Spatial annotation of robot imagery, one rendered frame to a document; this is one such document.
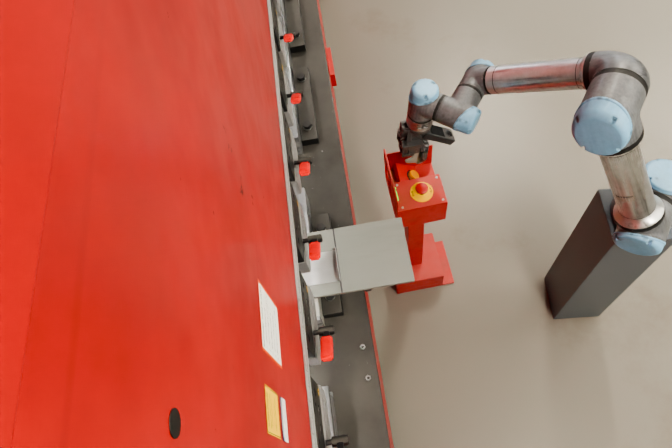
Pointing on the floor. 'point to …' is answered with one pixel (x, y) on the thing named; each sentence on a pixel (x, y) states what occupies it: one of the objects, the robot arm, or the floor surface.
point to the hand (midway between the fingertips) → (419, 159)
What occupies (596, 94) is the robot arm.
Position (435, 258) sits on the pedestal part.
